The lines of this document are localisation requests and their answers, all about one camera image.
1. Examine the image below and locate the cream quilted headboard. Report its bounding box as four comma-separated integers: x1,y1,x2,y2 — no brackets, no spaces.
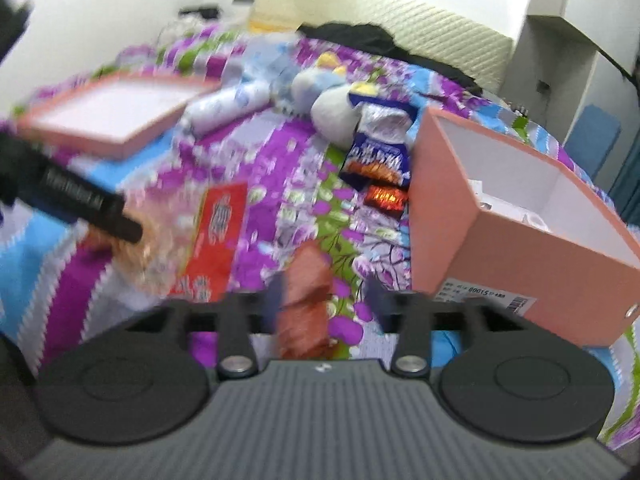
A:
248,0,513,92

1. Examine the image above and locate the blue white plush toy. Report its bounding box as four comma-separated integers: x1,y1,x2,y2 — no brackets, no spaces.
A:
291,51,381,151

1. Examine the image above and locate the orange sausage snack pack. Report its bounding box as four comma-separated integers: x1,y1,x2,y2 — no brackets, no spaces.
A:
277,240,333,360

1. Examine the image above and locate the black clothing pile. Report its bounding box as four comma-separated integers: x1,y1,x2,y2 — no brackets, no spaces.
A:
297,22,483,96

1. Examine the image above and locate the pink box lid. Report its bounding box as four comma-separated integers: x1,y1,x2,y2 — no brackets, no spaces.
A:
16,74,220,159

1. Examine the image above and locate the clear red-label snack bag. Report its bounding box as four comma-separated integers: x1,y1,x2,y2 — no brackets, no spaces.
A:
82,181,247,302

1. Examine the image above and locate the pink cardboard box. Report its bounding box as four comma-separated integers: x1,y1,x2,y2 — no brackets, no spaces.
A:
409,108,639,347

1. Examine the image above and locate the blue chair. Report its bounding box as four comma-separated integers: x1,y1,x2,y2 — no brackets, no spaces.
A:
564,104,622,179

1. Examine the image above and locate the red foil tea packet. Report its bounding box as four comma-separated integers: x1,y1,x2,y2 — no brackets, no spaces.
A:
363,185,408,219

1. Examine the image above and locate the blue white snack bag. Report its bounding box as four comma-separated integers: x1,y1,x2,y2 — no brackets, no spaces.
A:
340,92,419,191

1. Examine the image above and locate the white cabinet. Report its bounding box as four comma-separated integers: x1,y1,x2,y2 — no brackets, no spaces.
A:
500,0,639,190

